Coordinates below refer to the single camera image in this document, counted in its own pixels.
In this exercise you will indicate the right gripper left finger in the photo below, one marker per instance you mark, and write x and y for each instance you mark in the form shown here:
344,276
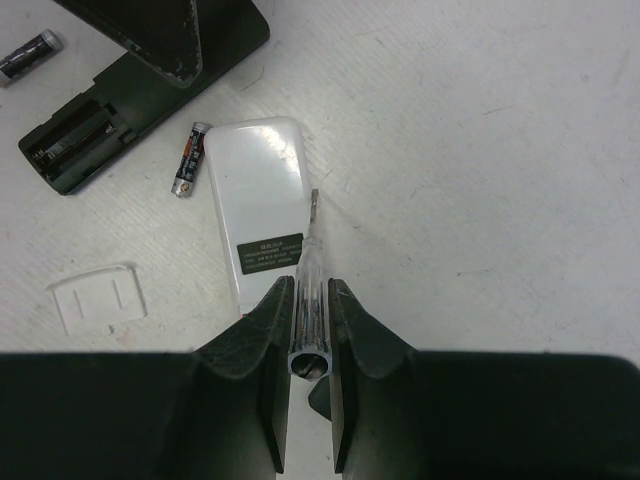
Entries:
219,412

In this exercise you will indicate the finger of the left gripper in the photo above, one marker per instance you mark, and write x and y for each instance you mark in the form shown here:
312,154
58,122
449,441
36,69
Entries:
164,34

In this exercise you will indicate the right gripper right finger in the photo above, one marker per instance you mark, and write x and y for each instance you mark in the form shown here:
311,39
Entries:
399,412

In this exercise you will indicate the black orange battery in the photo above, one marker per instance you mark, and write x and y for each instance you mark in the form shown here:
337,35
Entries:
186,174

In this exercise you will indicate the white red remote control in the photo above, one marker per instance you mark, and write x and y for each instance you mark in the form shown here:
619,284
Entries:
261,190

